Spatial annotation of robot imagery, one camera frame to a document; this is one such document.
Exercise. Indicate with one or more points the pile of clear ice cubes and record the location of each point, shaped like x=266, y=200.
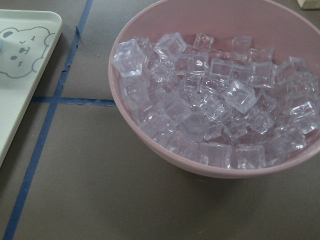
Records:
x=227, y=109

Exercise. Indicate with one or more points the light blue plastic cup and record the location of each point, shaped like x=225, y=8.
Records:
x=1, y=44

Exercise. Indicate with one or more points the pink bowl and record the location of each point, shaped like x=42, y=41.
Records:
x=269, y=23

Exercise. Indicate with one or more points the cream bear tray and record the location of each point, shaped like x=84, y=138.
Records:
x=29, y=38

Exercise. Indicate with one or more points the wooden cutting board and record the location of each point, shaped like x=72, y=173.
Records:
x=309, y=4

